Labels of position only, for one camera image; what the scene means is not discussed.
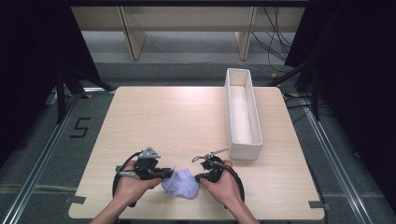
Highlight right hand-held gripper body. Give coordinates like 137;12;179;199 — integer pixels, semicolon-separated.
191;147;230;183

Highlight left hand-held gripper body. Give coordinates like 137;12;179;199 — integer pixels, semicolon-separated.
134;147;163;181

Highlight lavender sock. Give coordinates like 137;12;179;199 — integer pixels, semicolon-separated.
161;167;200;200
161;176;180;196

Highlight long white box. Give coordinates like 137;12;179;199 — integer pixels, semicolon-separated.
223;67;263;161

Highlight person's left hand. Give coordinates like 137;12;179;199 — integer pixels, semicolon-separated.
113;160;163;208

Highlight person's right hand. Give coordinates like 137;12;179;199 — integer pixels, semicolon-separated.
200;160;246;209

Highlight grey tape strip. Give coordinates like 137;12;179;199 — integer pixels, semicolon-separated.
307;200;332;212
64;195;87;205

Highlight black metal stand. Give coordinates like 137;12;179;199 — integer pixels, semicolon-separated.
264;59;321;122
55;64;116;125

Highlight beige desk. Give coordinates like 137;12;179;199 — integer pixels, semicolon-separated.
71;6;306;62

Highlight black curtain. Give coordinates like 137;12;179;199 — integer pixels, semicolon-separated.
0;0;102;162
284;0;396;213

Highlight black floor cables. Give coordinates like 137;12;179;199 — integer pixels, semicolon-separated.
283;92;316;124

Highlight metal floor rail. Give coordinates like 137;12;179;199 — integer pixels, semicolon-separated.
300;96;375;224
0;90;82;224

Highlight white cord coil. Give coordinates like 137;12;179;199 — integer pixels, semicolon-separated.
46;90;60;106

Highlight bundle of black hanging cables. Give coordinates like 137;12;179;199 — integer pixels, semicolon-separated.
251;6;297;73

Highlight black frame bar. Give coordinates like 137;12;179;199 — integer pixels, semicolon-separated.
69;0;309;7

